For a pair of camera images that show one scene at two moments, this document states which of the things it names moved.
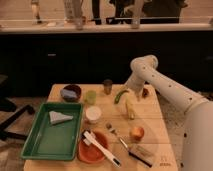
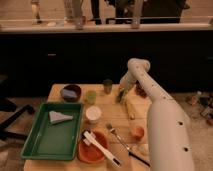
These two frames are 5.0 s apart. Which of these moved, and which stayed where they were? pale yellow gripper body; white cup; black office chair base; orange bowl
Moved: pale yellow gripper body
Stayed: orange bowl; black office chair base; white cup
